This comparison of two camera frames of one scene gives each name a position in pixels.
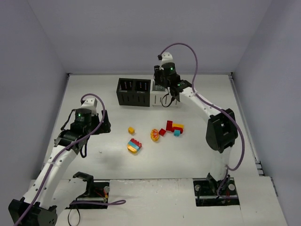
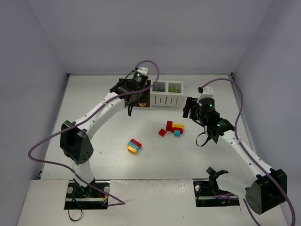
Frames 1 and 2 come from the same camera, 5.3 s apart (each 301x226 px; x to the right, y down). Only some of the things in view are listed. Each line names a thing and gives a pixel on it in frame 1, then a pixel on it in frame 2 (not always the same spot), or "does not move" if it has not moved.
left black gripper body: x=103 y=121 → x=132 y=100
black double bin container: x=133 y=92 does not move
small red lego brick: x=162 y=132 does not move
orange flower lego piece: x=154 y=135 → x=142 y=104
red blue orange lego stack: x=133 y=146 does not move
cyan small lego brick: x=177 y=133 does not move
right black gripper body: x=158 y=76 → x=188 y=108
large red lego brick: x=169 y=126 does not move
